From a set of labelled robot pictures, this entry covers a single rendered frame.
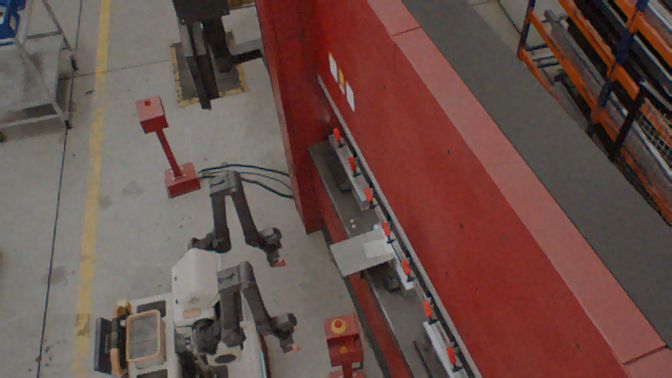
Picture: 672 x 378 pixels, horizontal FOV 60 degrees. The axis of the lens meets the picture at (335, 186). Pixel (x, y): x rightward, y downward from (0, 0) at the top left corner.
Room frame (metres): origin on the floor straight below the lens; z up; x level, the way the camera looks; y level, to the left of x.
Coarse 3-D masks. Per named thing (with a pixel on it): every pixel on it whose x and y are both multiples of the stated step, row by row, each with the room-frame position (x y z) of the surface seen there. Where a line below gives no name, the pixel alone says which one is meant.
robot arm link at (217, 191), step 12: (216, 180) 1.48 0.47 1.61; (228, 180) 1.47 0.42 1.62; (240, 180) 1.47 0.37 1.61; (216, 192) 1.42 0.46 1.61; (228, 192) 1.43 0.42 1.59; (216, 204) 1.43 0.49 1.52; (216, 216) 1.43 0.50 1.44; (216, 228) 1.43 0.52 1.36; (228, 228) 1.50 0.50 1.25; (228, 240) 1.43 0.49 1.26; (216, 252) 1.40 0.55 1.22
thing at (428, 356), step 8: (424, 336) 1.05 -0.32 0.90; (416, 344) 1.01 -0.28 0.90; (424, 352) 0.97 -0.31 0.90; (432, 352) 0.97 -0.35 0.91; (424, 360) 0.94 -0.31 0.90; (432, 360) 0.93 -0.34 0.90; (432, 368) 0.90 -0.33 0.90; (440, 368) 0.90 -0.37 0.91; (432, 376) 0.87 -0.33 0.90; (440, 376) 0.86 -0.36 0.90
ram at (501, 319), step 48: (336, 0) 1.92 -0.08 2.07; (336, 48) 1.96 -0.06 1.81; (336, 96) 2.02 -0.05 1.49; (384, 96) 1.47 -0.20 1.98; (384, 144) 1.47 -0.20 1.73; (432, 144) 1.13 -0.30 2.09; (384, 192) 1.47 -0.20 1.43; (432, 192) 1.10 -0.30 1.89; (432, 240) 1.07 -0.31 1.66; (480, 240) 0.84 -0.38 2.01; (480, 288) 0.79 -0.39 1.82; (528, 288) 0.63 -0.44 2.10; (480, 336) 0.73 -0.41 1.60; (528, 336) 0.58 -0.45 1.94
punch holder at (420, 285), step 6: (414, 264) 1.17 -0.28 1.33; (414, 270) 1.17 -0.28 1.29; (414, 276) 1.16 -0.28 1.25; (420, 276) 1.12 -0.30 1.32; (414, 282) 1.15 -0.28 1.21; (420, 282) 1.11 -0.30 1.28; (420, 288) 1.10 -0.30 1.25; (426, 288) 1.07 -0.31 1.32; (420, 294) 1.10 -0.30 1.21; (426, 294) 1.06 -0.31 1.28; (426, 300) 1.05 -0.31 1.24; (432, 300) 1.07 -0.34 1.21
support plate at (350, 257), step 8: (368, 232) 1.56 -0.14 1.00; (376, 232) 1.56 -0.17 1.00; (344, 240) 1.53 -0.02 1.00; (352, 240) 1.53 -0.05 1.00; (360, 240) 1.52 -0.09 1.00; (368, 240) 1.52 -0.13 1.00; (336, 248) 1.49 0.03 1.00; (344, 248) 1.49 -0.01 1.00; (352, 248) 1.48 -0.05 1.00; (360, 248) 1.48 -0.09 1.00; (336, 256) 1.45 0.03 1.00; (344, 256) 1.44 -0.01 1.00; (352, 256) 1.44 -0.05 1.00; (360, 256) 1.43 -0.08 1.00; (384, 256) 1.42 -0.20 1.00; (392, 256) 1.41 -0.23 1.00; (344, 264) 1.40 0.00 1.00; (352, 264) 1.39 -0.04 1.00; (360, 264) 1.39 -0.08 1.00; (368, 264) 1.38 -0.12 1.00; (376, 264) 1.38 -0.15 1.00; (344, 272) 1.36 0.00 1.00; (352, 272) 1.35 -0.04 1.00
